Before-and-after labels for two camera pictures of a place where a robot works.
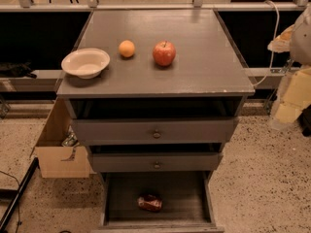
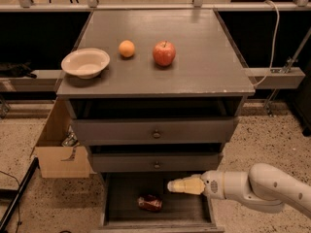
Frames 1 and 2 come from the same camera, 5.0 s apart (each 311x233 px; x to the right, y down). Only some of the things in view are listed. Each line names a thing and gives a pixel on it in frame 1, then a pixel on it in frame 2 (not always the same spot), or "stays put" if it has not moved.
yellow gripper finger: (282, 44) -> (213, 182)
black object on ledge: (17, 70) stays put
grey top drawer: (154, 130) stays put
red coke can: (150, 202) stays put
